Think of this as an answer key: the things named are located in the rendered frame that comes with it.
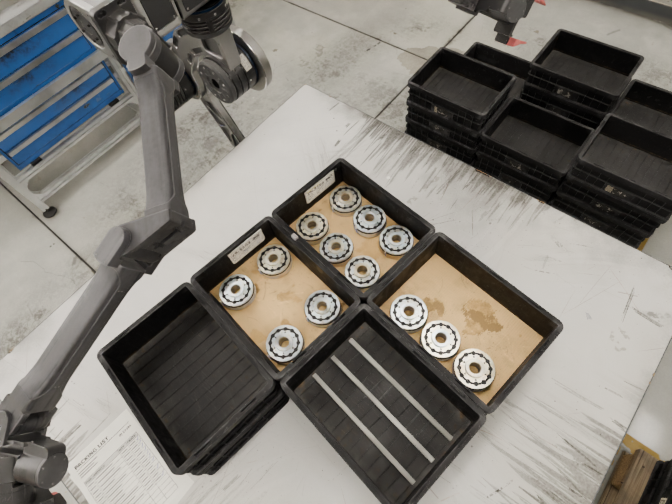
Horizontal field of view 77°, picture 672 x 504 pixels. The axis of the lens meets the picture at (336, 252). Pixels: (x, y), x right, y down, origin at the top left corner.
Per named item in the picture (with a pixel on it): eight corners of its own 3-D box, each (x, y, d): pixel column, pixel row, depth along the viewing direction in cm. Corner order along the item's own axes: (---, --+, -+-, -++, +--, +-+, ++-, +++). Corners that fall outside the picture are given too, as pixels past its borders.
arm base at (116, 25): (149, 42, 97) (121, -11, 87) (171, 55, 94) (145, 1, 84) (119, 64, 94) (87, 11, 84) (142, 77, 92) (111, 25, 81)
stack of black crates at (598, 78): (504, 133, 234) (529, 63, 195) (530, 100, 244) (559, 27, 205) (575, 165, 220) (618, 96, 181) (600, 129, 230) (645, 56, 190)
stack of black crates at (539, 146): (466, 181, 222) (479, 134, 192) (495, 144, 231) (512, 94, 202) (539, 218, 207) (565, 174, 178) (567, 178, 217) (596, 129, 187)
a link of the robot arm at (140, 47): (207, 249, 79) (171, 236, 70) (146, 267, 82) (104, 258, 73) (183, 51, 91) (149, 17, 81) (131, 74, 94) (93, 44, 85)
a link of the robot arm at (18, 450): (17, 432, 80) (-17, 448, 74) (44, 438, 78) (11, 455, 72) (19, 468, 80) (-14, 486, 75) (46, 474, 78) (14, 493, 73)
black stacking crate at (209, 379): (119, 365, 122) (96, 354, 112) (202, 296, 130) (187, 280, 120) (196, 478, 106) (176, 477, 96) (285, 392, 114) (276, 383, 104)
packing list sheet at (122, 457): (59, 473, 120) (58, 472, 120) (123, 405, 128) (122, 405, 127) (129, 564, 108) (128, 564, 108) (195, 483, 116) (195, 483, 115)
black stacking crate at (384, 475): (287, 392, 114) (278, 383, 104) (365, 317, 122) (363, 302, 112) (397, 518, 98) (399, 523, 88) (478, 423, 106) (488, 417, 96)
